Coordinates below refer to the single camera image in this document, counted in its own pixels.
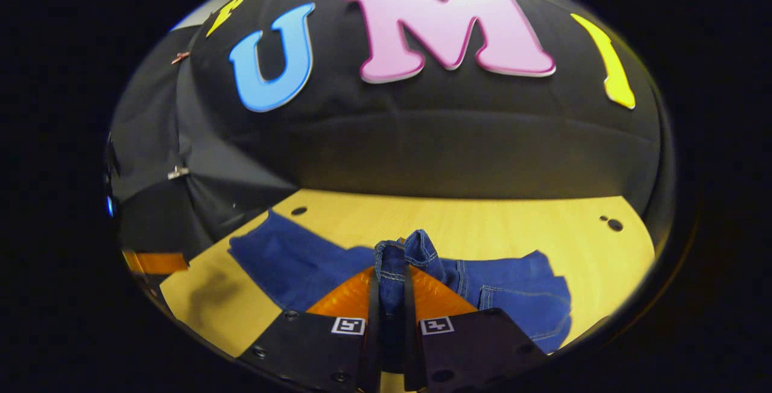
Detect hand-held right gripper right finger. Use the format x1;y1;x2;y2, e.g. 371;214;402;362
402;265;538;393

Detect black backdrop cloth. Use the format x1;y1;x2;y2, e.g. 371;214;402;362
108;0;674;262

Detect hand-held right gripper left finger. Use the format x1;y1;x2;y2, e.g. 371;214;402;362
238;265;381;393

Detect blue denim jeans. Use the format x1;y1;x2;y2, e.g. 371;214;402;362
227;209;573;377

